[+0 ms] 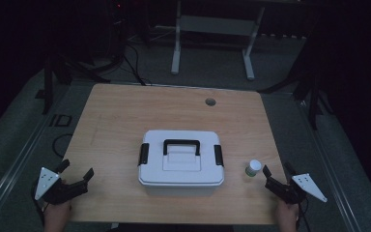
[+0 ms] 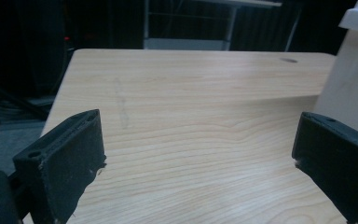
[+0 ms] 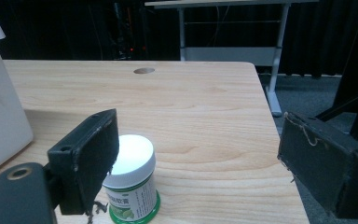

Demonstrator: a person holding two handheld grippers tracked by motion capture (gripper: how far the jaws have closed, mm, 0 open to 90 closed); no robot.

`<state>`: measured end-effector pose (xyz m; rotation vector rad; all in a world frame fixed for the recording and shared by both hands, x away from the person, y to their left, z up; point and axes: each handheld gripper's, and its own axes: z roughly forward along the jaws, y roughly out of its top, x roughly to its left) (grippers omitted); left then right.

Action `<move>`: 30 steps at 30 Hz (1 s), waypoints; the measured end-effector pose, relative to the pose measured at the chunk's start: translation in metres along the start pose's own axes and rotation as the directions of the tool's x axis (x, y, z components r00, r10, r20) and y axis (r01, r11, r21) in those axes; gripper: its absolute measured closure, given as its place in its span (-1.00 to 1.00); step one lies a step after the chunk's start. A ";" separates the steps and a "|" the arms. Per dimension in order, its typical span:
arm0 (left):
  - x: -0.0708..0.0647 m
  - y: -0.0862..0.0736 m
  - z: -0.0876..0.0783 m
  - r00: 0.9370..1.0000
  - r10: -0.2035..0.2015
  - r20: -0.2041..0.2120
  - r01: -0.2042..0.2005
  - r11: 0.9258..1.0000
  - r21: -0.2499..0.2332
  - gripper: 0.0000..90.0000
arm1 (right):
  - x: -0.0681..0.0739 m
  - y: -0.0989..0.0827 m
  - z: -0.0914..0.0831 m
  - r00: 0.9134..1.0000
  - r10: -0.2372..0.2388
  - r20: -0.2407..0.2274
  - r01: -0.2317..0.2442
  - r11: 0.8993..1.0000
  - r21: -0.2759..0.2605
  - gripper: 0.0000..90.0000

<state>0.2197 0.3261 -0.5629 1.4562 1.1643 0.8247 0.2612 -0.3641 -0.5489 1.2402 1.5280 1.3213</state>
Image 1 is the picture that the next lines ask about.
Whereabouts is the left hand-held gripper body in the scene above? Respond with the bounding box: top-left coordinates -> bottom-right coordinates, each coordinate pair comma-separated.
34,166 -> 89,206

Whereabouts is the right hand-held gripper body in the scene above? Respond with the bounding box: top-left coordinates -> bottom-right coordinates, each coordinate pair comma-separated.
264,173 -> 328,205

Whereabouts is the small white-capped green-label bottle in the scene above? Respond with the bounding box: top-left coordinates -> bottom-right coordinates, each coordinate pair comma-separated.
244,159 -> 263,178

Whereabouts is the white storage box black handle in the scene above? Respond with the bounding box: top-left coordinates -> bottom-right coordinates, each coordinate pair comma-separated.
137,130 -> 225,196

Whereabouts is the person's right hand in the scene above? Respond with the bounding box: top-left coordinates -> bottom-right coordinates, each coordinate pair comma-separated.
276,199 -> 300,232

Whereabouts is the person's left hand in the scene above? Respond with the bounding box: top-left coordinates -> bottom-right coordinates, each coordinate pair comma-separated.
43,200 -> 73,232

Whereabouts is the black metal stand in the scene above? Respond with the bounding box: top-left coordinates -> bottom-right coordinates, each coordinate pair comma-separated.
42,52 -> 112,116
260,61 -> 328,131

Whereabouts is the white metal stand frame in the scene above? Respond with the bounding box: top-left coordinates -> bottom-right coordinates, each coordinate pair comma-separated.
170,0 -> 267,81

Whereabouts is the black floor cable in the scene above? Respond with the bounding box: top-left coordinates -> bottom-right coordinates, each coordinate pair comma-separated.
122,43 -> 153,87

